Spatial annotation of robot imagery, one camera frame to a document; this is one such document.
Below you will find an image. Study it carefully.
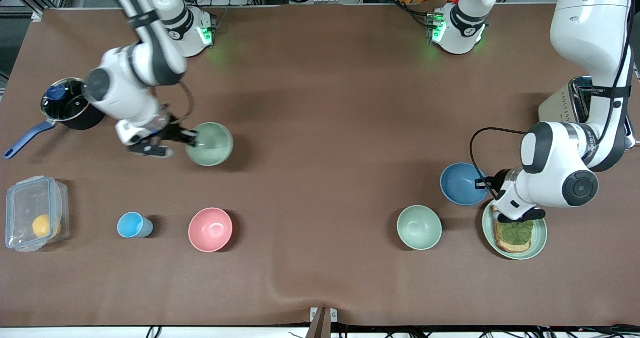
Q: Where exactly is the metal table clamp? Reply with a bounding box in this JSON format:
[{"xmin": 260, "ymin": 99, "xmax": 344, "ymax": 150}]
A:
[{"xmin": 310, "ymin": 307, "xmax": 338, "ymax": 324}]

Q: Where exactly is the black pot with blue handle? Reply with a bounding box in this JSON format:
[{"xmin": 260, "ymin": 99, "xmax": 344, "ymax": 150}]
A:
[{"xmin": 3, "ymin": 77, "xmax": 107, "ymax": 160}]

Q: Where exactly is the toast bread slice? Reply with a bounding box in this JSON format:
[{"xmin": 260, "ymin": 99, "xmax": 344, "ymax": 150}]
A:
[{"xmin": 490, "ymin": 205, "xmax": 532, "ymax": 254}]

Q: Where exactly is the glass lid with blue knob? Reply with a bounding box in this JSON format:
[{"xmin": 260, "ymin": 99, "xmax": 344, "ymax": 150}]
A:
[{"xmin": 40, "ymin": 77, "xmax": 92, "ymax": 123}]

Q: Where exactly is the silver beige toaster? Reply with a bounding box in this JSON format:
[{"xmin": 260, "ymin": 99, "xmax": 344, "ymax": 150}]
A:
[{"xmin": 538, "ymin": 76, "xmax": 639, "ymax": 152}]

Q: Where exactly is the pink bowl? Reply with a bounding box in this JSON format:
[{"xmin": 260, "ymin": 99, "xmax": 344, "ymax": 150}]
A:
[{"xmin": 188, "ymin": 207, "xmax": 234, "ymax": 253}]

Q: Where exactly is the clear plastic food container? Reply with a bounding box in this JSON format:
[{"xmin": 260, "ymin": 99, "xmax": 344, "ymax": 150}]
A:
[{"xmin": 5, "ymin": 176, "xmax": 71, "ymax": 253}]

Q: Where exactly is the green lettuce leaf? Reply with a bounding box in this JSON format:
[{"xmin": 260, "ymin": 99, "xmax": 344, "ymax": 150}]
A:
[{"xmin": 497, "ymin": 219, "xmax": 535, "ymax": 246}]

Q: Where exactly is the yellow round fruit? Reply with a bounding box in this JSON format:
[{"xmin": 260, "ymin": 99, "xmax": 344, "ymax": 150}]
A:
[{"xmin": 32, "ymin": 214, "xmax": 62, "ymax": 239}]

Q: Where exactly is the blue plastic cup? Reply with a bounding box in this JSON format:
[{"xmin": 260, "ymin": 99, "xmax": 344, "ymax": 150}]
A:
[{"xmin": 117, "ymin": 211, "xmax": 154, "ymax": 239}]

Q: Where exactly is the blue bowl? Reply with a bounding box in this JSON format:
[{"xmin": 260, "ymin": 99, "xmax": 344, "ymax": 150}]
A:
[{"xmin": 440, "ymin": 162, "xmax": 490, "ymax": 207}]

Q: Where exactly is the light green plate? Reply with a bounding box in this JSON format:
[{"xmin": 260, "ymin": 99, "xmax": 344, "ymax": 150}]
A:
[{"xmin": 482, "ymin": 200, "xmax": 548, "ymax": 261}]

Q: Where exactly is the light green bowl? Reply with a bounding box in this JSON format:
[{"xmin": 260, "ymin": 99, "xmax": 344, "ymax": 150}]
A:
[
  {"xmin": 397, "ymin": 205, "xmax": 443, "ymax": 251},
  {"xmin": 185, "ymin": 122, "xmax": 235, "ymax": 167}
]

